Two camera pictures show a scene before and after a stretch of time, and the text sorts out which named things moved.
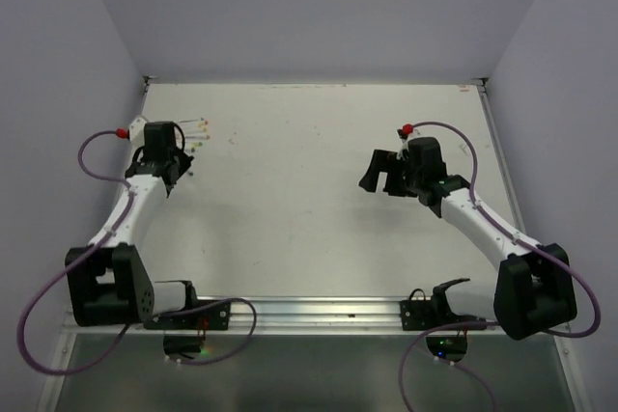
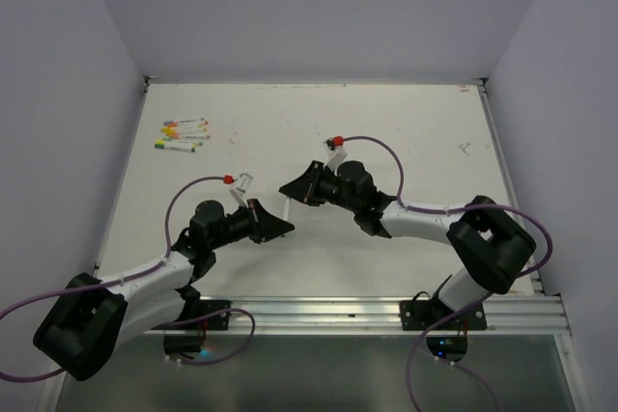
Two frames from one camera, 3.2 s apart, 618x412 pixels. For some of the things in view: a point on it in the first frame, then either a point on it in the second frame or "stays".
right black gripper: [383, 159] to [305, 187]
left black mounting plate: [216, 312] stays
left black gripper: [184, 160] to [264, 225]
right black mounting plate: [428, 315] stays
